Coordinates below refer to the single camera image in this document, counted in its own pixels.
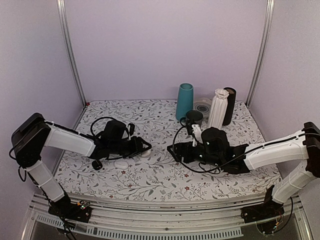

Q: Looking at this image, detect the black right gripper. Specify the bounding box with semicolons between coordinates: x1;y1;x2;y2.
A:
167;141;223;168

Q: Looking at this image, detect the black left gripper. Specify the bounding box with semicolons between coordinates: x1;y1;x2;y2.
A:
110;136;152;159

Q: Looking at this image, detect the white earbuds case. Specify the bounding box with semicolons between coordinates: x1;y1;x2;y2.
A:
141;149;151;158
113;160;129;170

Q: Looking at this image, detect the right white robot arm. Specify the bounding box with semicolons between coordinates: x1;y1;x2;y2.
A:
167;122;320;218

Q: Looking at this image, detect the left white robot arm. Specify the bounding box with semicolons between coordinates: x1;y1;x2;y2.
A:
9;113;152;217

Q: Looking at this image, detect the white closed earbuds case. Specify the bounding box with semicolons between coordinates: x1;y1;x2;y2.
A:
113;160;129;170

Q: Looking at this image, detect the small black closed case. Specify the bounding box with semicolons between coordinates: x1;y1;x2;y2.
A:
92;159;103;171

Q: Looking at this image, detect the floral patterned table mat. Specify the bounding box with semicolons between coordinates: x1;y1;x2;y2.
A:
55;100;281;202

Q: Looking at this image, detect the dark grey mug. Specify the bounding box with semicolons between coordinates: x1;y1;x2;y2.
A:
179;110;204;127

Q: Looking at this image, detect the teal tall vase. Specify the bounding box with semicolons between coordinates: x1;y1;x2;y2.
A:
175;83;194;121

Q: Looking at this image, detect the clear glass dish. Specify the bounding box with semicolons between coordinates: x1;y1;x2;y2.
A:
193;97;212;119

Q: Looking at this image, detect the white ribbed vase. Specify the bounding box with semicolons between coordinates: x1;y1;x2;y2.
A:
207;89;229;130

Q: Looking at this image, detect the black cylinder vase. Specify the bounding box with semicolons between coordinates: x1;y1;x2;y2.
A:
222;87;237;126

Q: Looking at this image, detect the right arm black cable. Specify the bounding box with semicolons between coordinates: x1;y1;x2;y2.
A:
172;119;308;174

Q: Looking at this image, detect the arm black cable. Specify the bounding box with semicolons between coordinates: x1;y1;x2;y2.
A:
89;116;116;137
172;119;308;174

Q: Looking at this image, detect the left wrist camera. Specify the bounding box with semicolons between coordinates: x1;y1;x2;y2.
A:
125;123;136;141

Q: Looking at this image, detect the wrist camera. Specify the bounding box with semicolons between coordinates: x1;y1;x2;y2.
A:
191;124;203;147
125;123;136;141

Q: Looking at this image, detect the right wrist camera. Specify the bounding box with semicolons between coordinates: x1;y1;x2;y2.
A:
191;124;203;147

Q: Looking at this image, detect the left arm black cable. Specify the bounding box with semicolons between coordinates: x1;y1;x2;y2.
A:
89;116;116;137

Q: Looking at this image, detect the front aluminium rail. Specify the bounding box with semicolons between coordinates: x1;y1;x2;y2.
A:
24;194;313;240

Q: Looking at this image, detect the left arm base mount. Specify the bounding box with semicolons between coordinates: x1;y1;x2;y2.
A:
47;189;93;223

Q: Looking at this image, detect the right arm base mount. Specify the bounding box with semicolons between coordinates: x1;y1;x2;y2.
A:
240;185;284;223

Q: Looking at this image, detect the left aluminium frame post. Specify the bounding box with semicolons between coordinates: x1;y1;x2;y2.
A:
56;0;87;107

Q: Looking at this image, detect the aluminium frame post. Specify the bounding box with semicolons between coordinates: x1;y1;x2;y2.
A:
245;0;275;109
56;0;87;107

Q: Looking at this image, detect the right aluminium frame post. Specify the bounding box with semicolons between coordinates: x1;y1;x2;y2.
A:
245;0;275;109

